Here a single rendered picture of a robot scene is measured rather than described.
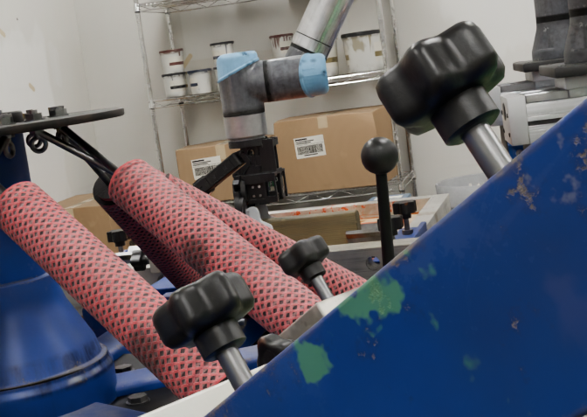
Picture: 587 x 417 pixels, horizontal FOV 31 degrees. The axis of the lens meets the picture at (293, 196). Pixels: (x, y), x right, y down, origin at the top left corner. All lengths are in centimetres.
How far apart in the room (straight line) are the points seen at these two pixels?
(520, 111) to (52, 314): 114
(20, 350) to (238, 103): 89
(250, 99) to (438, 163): 375
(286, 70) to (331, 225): 28
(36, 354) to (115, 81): 496
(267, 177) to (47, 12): 400
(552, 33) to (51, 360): 169
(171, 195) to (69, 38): 500
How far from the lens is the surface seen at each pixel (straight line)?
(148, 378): 117
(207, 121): 584
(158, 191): 100
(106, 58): 603
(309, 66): 188
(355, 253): 163
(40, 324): 111
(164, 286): 155
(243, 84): 188
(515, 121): 202
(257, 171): 191
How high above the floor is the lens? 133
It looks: 7 degrees down
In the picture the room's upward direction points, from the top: 8 degrees counter-clockwise
